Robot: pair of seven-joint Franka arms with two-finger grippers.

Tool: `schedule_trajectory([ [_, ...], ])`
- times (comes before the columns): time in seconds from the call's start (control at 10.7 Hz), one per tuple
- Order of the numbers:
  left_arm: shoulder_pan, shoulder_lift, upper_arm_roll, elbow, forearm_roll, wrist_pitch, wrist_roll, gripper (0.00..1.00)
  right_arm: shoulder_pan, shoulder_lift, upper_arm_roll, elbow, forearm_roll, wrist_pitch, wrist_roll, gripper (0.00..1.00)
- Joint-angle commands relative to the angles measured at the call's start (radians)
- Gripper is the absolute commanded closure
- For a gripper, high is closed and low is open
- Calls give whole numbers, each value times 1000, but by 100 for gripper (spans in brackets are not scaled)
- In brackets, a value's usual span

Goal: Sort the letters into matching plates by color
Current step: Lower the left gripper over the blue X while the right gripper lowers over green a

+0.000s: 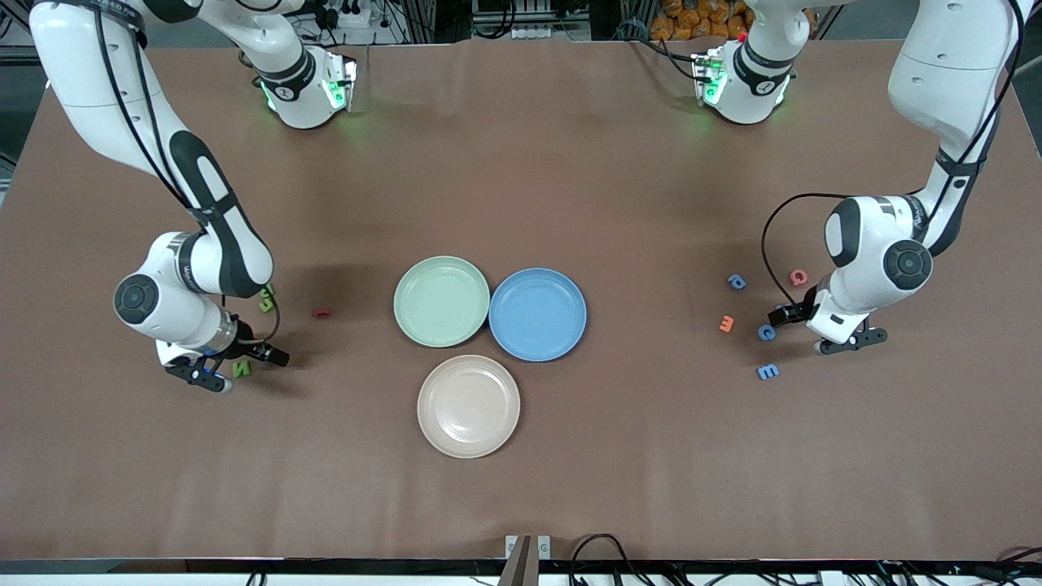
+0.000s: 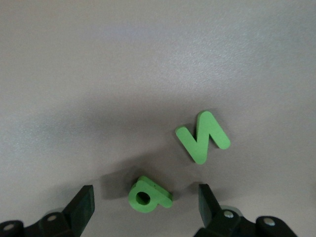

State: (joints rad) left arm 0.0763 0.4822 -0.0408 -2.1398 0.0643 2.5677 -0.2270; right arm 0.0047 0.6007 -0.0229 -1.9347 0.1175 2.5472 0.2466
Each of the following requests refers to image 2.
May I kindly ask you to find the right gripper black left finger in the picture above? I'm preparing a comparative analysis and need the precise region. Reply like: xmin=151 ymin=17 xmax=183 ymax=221
xmin=0 ymin=185 xmax=96 ymax=237

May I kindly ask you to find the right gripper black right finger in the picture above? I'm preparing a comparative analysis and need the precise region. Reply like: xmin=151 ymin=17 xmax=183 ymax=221
xmin=195 ymin=184 xmax=297 ymax=237

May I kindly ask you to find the green foam letter a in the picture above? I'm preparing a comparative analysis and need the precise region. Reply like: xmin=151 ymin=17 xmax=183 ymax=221
xmin=128 ymin=175 xmax=173 ymax=214

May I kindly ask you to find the green foam letter N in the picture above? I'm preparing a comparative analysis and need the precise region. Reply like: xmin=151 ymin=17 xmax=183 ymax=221
xmin=175 ymin=110 xmax=231 ymax=165

